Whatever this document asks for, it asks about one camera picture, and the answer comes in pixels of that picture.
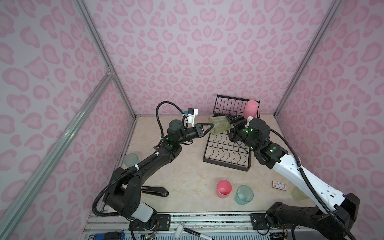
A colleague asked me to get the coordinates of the green translucent plastic cup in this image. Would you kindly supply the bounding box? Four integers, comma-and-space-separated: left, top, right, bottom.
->
208, 116, 231, 135

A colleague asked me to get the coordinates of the pink plastic cup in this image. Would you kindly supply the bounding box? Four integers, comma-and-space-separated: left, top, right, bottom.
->
216, 179, 233, 199
243, 100, 259, 119

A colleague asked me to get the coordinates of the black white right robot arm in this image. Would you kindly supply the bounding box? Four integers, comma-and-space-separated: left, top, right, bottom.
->
226, 115, 360, 240

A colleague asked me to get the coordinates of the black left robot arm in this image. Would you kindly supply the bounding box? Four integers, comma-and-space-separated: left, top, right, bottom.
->
92, 120, 214, 229

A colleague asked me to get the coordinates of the teal translucent plastic cup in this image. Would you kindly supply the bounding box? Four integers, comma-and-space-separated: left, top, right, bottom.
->
235, 185, 254, 205

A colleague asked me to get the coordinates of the small red white card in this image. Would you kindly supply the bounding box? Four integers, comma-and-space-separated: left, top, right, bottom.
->
272, 181, 287, 191

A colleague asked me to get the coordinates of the black stapler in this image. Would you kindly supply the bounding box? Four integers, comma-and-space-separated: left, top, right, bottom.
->
141, 186, 169, 198

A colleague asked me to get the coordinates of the pale teal cup left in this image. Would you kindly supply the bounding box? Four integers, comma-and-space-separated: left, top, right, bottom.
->
123, 153, 140, 168

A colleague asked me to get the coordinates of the pale yellow translucent cup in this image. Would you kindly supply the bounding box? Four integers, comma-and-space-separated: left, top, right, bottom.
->
291, 187, 309, 201

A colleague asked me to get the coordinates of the black marker pen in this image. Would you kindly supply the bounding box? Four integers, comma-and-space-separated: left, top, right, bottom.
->
174, 224, 214, 240

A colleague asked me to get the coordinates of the blue black tool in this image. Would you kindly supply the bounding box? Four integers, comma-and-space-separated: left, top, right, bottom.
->
88, 232, 125, 240

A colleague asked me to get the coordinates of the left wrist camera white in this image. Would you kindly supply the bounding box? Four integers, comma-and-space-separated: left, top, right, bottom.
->
183, 108, 199, 128

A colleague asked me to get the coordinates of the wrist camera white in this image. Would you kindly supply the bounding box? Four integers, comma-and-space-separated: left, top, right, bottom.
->
183, 108, 199, 128
246, 116, 254, 127

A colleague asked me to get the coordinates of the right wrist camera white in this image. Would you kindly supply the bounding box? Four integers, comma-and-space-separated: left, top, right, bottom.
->
246, 116, 254, 127

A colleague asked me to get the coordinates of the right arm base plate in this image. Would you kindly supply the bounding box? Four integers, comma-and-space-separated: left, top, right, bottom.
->
250, 213, 287, 231

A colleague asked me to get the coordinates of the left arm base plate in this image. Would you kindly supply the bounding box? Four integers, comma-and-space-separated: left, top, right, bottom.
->
129, 214, 171, 232

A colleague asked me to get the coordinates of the aluminium front rail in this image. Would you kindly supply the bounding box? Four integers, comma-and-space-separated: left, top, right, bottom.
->
80, 212, 324, 240

